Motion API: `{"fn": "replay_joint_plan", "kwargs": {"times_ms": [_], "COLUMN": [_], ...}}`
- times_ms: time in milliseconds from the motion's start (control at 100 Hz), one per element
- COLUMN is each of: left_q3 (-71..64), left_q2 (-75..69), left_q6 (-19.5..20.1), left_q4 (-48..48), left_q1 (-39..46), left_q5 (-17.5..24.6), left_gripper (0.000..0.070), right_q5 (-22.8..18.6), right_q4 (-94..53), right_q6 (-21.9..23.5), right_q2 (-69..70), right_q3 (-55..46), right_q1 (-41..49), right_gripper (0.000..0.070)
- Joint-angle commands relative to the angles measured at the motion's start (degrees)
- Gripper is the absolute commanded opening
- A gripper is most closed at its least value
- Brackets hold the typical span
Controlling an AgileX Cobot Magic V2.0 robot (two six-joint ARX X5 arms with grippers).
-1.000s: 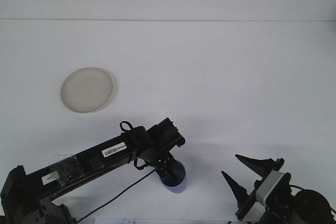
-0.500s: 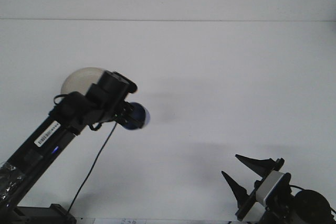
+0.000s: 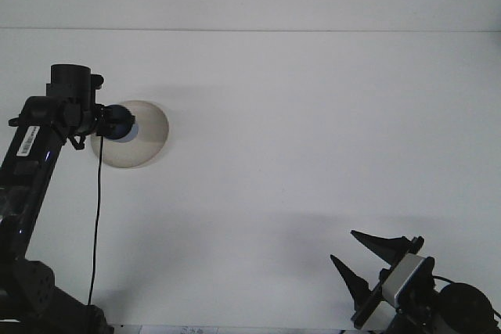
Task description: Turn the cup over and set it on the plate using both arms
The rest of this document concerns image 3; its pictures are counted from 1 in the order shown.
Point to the pale blue cup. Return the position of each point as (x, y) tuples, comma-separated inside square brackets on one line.
[(127, 135)]

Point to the pale round plate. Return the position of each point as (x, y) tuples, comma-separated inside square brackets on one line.
[(133, 154)]

